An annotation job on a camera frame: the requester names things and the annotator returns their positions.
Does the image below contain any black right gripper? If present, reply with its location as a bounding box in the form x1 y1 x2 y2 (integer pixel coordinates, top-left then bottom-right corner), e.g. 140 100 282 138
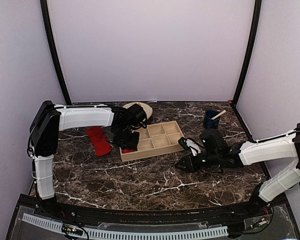
175 150 221 173

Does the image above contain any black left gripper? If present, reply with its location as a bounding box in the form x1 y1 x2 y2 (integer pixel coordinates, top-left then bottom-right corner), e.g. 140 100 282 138
112 125 140 149

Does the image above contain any red sock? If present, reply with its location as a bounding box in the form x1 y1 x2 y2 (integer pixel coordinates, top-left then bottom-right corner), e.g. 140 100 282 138
122 148 135 154
86 126 112 157

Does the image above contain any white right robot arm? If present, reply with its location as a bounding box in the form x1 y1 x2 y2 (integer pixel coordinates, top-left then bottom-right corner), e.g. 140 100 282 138
175 123 300 217

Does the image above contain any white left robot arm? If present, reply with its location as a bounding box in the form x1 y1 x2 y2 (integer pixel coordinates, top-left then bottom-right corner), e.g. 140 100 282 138
27 100 153 218

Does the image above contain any floral ceramic plate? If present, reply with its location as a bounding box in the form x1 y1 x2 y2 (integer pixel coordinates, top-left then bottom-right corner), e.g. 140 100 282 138
122 102 153 120

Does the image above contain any dark blue mug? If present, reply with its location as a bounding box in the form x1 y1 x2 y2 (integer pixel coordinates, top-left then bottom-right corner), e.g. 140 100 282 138
203 109 221 130

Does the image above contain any wooden compartment tray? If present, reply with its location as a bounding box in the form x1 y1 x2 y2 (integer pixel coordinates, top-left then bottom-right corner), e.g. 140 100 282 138
120 121 184 162

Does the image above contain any wooden stick in mug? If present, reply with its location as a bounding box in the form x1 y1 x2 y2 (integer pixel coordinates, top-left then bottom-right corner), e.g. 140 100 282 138
211 110 227 120

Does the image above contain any black front rail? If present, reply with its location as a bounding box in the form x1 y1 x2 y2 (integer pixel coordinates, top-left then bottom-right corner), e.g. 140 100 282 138
68 206 233 225

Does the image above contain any white slotted cable duct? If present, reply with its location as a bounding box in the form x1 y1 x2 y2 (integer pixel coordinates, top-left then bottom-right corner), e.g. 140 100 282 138
21 213 229 240

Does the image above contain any left black frame post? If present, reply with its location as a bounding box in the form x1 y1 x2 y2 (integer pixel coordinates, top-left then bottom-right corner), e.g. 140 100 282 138
40 0 72 105

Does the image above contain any black frame post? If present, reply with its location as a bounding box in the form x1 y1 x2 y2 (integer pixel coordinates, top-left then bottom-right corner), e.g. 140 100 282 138
231 0 262 108
40 0 72 105

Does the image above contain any right black frame post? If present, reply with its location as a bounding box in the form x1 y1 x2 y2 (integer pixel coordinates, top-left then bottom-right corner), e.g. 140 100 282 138
231 0 262 108

